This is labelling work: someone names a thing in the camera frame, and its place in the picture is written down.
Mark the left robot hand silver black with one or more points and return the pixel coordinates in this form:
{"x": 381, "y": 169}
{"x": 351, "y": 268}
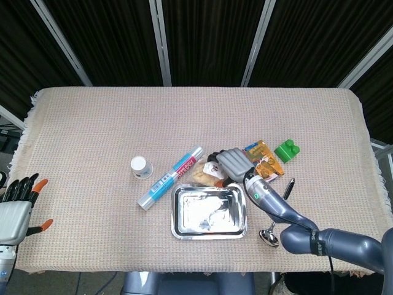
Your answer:
{"x": 13, "y": 218}

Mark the beige woven tablecloth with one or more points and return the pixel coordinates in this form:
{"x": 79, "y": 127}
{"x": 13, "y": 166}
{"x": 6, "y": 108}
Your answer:
{"x": 92, "y": 123}

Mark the grey metal frame post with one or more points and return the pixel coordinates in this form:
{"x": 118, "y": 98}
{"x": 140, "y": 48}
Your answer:
{"x": 160, "y": 43}
{"x": 61, "y": 43}
{"x": 365, "y": 62}
{"x": 258, "y": 43}
{"x": 12, "y": 118}

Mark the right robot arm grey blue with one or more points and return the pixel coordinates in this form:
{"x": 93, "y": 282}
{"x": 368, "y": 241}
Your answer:
{"x": 337, "y": 242}

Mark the orange snack packet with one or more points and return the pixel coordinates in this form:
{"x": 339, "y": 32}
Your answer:
{"x": 270, "y": 167}

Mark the white floral paper cup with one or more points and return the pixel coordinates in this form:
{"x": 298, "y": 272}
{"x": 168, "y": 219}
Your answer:
{"x": 139, "y": 167}

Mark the grey blue robot torso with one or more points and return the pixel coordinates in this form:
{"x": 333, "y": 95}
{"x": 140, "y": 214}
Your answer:
{"x": 184, "y": 284}

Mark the green toy building block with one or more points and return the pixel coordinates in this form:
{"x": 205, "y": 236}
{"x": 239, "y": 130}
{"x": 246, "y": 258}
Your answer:
{"x": 285, "y": 152}

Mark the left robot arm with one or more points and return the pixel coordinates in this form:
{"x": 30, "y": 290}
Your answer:
{"x": 6, "y": 264}

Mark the dark curtain panel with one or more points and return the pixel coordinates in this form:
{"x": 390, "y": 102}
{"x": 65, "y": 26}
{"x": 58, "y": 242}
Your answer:
{"x": 208, "y": 40}
{"x": 110, "y": 40}
{"x": 316, "y": 37}
{"x": 380, "y": 101}
{"x": 18, "y": 46}

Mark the silver metal tray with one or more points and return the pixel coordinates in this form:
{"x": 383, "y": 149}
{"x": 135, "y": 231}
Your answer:
{"x": 208, "y": 212}

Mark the brown white snack bag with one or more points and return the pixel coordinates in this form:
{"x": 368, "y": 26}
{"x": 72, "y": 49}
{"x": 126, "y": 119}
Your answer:
{"x": 201, "y": 176}

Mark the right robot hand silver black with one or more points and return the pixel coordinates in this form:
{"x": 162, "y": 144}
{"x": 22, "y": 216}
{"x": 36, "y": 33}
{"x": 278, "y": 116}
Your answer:
{"x": 235, "y": 163}

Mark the plastic food wrap roll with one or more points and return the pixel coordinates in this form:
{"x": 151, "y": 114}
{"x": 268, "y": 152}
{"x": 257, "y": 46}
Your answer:
{"x": 165, "y": 179}

